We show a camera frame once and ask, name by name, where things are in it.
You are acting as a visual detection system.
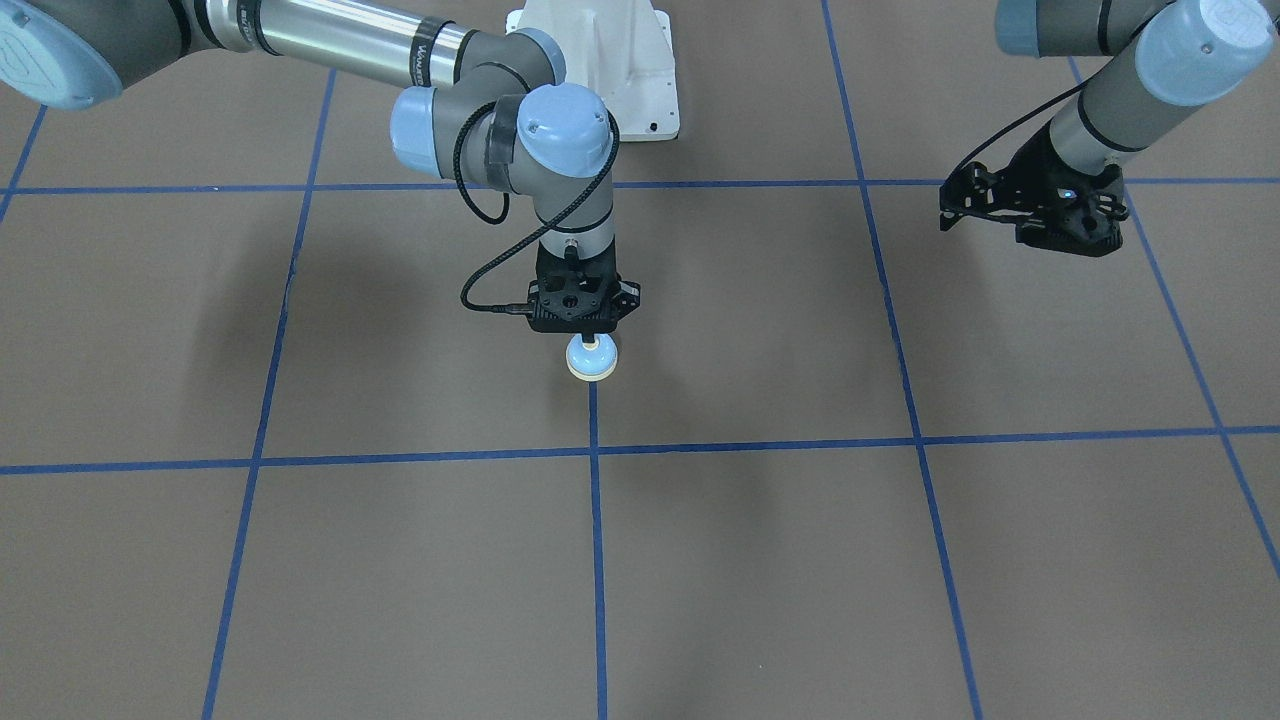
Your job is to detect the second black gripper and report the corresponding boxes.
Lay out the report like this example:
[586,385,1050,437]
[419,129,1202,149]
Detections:
[938,126,1128,258]

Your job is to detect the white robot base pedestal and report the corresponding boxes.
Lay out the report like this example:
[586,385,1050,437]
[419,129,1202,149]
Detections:
[506,1,681,143]

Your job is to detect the second grey robot arm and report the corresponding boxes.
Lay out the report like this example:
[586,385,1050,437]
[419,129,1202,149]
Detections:
[940,1,1277,258]

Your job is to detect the brown table mat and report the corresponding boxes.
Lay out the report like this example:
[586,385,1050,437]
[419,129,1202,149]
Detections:
[1,1,1279,719]

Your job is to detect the blue and cream bell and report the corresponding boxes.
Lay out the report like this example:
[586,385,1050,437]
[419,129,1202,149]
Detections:
[564,333,620,382]

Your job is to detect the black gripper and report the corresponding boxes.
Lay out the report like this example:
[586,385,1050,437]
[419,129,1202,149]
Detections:
[527,243,641,334]

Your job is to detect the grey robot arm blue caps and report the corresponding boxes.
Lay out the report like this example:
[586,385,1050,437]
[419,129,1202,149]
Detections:
[3,1,640,346]

